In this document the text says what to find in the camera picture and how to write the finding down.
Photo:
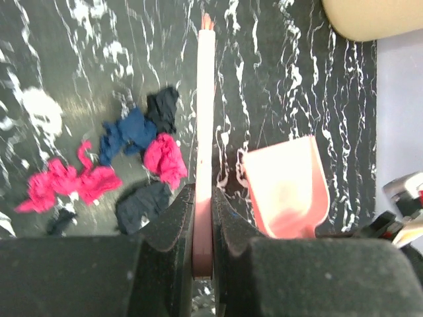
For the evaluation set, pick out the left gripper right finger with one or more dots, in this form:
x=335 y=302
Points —
x=260 y=276

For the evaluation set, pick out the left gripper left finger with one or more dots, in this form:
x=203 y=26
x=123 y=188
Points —
x=148 y=273

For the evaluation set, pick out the pink plastic dustpan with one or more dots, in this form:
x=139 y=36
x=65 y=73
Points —
x=288 y=188

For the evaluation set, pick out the pink hand brush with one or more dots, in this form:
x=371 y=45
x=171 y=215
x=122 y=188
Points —
x=202 y=245

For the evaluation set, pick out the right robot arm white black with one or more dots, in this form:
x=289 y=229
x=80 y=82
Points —
x=405 y=194

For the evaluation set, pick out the black paper scrap front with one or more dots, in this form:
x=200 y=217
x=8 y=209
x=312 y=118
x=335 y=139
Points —
x=141 y=205

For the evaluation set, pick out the black paper scrap small left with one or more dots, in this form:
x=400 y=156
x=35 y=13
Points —
x=59 y=223

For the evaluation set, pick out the magenta paper scrap upper left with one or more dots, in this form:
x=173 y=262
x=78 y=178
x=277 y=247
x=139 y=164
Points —
x=94 y=181

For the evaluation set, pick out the magenta paper scrap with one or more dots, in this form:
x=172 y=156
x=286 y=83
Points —
x=45 y=185
x=164 y=158
x=94 y=181

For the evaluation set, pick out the magenta paper scrap right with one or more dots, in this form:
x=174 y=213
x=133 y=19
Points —
x=164 y=158

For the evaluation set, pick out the magenta paper scrap lower left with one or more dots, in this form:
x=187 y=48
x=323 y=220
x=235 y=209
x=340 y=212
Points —
x=45 y=185

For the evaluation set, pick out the blue paper scrap centre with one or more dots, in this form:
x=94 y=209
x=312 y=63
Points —
x=134 y=133

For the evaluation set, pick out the black paper scrap near bucket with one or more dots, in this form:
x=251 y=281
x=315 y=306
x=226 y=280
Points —
x=161 y=109

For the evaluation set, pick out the white paper scrap centre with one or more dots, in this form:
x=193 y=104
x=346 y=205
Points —
x=43 y=110

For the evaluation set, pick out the beige plastic bucket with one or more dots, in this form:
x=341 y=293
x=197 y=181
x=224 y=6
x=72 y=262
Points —
x=369 y=20

